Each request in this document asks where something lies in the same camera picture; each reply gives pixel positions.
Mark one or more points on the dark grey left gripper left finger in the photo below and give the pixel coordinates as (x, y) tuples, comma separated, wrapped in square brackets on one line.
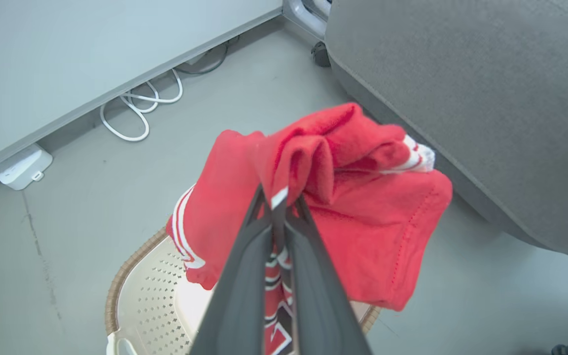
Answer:
[(244, 286)]

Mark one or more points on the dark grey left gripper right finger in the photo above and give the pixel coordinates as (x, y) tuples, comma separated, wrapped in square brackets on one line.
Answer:
[(321, 296)]

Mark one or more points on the red jersey with striped trim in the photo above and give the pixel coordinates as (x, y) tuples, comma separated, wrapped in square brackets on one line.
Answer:
[(363, 222)]

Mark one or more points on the cream perforated laundry basket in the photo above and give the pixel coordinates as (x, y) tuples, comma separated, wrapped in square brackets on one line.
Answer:
[(156, 296)]

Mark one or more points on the black caster wheel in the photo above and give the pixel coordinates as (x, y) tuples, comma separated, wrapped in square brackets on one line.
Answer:
[(320, 54)]

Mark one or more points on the grey fabric sofa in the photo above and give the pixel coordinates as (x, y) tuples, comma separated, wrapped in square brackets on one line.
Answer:
[(486, 108)]

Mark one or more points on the white power strip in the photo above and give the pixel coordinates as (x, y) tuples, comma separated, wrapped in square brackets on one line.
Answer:
[(20, 167)]

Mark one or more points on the grey partition foot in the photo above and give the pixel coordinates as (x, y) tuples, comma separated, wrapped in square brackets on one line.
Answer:
[(303, 17)]

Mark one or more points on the large white partition panel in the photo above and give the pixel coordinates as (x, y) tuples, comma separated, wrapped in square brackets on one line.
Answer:
[(91, 44)]

